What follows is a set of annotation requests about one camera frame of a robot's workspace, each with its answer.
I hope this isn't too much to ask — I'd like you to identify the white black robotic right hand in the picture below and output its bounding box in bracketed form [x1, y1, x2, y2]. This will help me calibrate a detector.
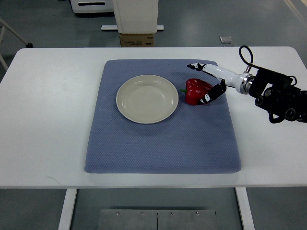
[187, 63, 238, 103]

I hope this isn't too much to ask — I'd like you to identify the red bell pepper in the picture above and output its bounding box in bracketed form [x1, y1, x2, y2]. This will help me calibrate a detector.
[180, 78, 213, 105]

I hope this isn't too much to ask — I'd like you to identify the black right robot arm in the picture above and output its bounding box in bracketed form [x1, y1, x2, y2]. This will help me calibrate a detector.
[239, 46, 307, 124]

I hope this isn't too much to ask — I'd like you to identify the small grey floor plate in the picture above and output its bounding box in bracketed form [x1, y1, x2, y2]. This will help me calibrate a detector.
[219, 36, 233, 44]

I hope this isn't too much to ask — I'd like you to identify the cream round plate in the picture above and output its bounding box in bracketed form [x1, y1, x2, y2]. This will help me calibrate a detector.
[116, 75, 179, 124]

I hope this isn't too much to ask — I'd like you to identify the metal floor plate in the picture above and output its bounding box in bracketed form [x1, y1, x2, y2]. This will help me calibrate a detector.
[98, 209, 218, 230]

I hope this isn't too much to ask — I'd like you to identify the blue textured mat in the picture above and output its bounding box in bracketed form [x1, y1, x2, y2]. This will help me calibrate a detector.
[84, 59, 241, 174]

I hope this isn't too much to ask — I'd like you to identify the brown cardboard box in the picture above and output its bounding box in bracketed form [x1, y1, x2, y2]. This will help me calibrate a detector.
[119, 34, 154, 47]

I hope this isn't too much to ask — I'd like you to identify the white pillar with base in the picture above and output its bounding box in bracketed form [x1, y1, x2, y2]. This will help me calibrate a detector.
[101, 0, 164, 34]

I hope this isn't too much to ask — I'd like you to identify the white table right leg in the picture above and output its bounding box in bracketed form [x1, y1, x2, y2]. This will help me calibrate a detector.
[235, 187, 255, 230]

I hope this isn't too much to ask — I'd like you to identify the white table leg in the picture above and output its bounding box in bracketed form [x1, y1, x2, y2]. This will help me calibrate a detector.
[235, 187, 255, 230]
[58, 188, 77, 230]

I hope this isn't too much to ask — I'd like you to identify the white machine with slot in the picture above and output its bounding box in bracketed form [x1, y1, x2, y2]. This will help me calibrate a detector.
[70, 0, 114, 13]

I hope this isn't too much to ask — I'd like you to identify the white table left leg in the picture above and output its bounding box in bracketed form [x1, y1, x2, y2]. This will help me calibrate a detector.
[58, 188, 77, 230]

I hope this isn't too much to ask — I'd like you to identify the white frame with caster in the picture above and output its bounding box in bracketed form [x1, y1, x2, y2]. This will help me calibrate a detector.
[0, 18, 34, 72]

